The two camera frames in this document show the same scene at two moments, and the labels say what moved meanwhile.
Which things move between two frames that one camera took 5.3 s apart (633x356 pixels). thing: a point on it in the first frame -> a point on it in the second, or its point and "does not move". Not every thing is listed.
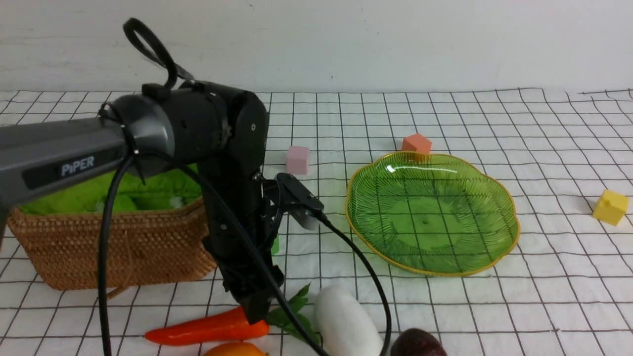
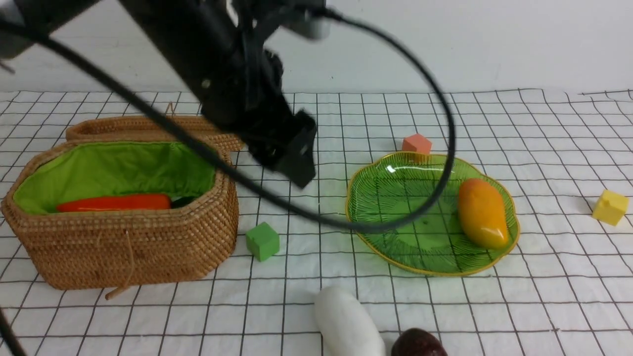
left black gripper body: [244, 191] -> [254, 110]
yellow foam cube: [610, 207] does not move
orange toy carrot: [232, 324] -> [141, 202]
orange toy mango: [237, 349] -> [482, 213]
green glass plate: [431, 214] does not move
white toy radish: [345, 327] does not move
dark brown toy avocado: [417, 342] does not move
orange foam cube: [416, 142] does not move
